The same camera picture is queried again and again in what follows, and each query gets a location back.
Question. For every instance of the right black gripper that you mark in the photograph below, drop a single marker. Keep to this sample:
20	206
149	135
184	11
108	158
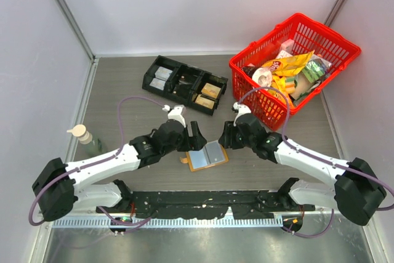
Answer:
227	138

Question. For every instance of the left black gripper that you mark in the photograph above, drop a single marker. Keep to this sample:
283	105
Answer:
194	142

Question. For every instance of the orange leather card holder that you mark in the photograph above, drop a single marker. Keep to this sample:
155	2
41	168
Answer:
197	160

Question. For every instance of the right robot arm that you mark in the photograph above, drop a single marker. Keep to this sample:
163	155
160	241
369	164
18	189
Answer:
351	187

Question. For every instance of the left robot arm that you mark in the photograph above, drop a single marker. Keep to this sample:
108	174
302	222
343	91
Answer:
57	185

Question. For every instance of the tan card box upper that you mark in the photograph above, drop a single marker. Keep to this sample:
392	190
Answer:
211	90

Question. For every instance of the white card box upper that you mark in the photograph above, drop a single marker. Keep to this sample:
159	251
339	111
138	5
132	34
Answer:
163	73

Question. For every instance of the red plastic shopping basket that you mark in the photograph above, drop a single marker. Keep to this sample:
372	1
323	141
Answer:
335	51

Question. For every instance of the black compartment tray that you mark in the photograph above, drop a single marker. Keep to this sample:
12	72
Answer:
184	84

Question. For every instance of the white paper roll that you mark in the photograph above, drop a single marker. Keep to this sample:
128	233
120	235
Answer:
262	76

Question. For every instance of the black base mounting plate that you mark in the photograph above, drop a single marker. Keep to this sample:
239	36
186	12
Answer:
206	205

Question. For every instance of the yellow chips bag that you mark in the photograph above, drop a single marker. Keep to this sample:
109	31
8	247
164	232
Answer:
284	72

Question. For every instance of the green foil snack packet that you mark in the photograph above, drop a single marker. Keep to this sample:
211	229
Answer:
314	70

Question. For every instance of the pink white carton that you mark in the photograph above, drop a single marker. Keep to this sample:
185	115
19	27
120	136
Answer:
287	45

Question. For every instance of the green soap pump bottle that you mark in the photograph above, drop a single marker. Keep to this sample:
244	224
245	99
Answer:
92	145

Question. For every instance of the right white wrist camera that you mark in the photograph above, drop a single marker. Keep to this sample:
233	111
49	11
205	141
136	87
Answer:
240	109

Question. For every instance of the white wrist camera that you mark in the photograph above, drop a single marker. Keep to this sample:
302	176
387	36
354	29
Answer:
240	109
177	114

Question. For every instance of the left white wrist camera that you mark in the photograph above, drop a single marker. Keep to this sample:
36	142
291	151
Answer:
177	114

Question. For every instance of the white perforated cable duct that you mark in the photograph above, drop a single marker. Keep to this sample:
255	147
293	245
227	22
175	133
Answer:
98	221

